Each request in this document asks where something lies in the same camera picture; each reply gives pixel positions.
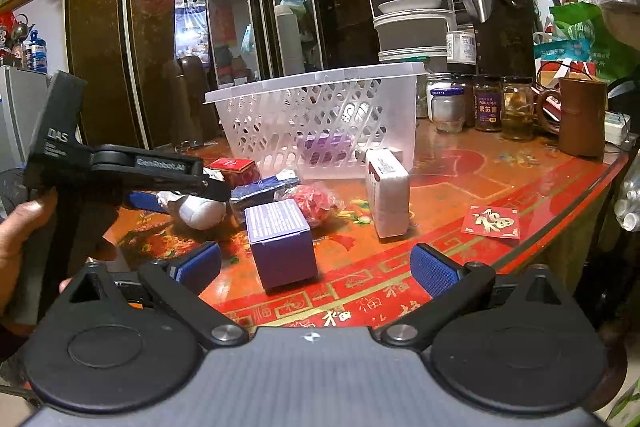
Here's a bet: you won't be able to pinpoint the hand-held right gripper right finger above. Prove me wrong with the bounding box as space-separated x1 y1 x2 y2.
375 243 573 353

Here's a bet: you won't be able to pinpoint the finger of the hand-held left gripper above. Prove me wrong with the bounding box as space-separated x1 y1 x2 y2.
92 145 233 204
116 191 173 214

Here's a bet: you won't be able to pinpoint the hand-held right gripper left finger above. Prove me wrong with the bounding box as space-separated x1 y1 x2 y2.
62 241 248 350

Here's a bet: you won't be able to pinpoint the white round soft packet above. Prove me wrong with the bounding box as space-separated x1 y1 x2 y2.
176 194 227 229

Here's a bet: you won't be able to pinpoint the purple cardboard box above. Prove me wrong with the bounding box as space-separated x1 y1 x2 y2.
244 199 319 291

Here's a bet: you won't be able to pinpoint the white plastic lattice basket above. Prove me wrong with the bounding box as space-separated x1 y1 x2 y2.
204 62 427 180

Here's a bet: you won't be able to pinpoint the person's left hand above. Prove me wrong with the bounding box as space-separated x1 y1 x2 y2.
0 195 57 315

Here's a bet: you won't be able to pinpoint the grey appliance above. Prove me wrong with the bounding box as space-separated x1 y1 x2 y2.
0 65 51 160

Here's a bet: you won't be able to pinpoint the red paper envelope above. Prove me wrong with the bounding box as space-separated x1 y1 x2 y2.
460 205 521 239

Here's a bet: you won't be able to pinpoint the blue bottle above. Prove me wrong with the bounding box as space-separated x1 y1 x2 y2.
29 29 49 74

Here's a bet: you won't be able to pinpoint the small red box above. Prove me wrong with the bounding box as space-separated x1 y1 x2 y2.
207 158 262 188

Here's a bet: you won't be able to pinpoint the white rectangular box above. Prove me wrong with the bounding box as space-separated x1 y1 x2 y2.
364 148 411 239

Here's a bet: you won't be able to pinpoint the dark blue packet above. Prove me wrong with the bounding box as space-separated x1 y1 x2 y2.
230 173 302 214

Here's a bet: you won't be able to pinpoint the metal teapot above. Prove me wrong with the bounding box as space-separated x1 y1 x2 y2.
12 13 35 44

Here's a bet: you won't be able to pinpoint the dark wooden wardrobe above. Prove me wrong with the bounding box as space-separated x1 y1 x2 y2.
62 0 377 148

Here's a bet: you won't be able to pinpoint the red snack bag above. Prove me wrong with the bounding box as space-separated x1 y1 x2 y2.
287 182 347 228

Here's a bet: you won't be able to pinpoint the blue printed hanging packet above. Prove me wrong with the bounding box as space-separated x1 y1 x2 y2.
173 0 207 58

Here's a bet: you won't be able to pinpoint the flat purple box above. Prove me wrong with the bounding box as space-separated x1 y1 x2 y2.
297 132 357 168

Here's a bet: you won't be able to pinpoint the white-filled glass jar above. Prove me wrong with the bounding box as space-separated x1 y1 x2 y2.
428 74 466 133

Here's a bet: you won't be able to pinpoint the dark jar with purple label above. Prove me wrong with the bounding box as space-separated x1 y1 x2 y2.
472 75 504 133

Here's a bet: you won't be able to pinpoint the clear glass jar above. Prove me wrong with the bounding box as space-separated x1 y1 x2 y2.
501 76 535 142

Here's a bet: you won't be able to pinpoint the grey cylindrical tube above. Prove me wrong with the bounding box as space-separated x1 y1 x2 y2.
273 4 306 76

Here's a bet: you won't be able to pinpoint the clear plastic bottles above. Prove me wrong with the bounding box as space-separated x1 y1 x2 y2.
614 164 640 230

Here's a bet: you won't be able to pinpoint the brown ceramic mug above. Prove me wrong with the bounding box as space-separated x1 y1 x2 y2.
537 76 609 158

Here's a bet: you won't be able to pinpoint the white tin can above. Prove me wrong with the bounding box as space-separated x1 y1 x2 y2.
446 30 476 66

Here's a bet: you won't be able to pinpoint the white plate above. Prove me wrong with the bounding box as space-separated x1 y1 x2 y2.
377 0 444 14

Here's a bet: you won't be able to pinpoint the green shopping bag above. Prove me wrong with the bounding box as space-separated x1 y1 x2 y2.
532 1 640 84

